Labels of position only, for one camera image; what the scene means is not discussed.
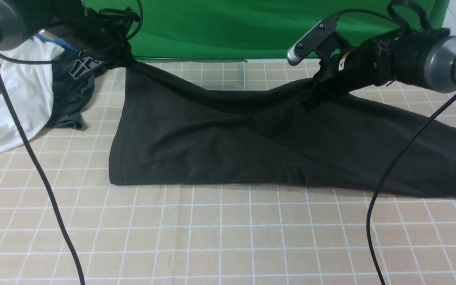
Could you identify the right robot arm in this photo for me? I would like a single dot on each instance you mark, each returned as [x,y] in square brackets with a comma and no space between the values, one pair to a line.
[425,60]

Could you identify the dark gray garment in pile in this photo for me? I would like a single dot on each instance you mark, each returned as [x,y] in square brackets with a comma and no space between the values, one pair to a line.
[70,96]

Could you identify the white shirt in pile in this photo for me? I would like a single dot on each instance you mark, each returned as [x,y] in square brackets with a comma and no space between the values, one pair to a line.
[30,90]

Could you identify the green backdrop cloth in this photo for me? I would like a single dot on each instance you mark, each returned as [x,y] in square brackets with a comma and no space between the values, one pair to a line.
[232,29]

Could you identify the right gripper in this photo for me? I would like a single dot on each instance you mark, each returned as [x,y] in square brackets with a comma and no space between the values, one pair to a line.
[370,64]

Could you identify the gray long-sleeve top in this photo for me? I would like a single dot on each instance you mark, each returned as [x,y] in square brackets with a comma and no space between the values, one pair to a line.
[174,132]

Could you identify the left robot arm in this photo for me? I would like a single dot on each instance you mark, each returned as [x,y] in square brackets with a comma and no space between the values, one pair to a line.
[22,19]

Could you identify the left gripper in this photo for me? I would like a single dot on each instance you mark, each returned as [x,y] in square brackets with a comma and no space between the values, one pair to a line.
[84,29]

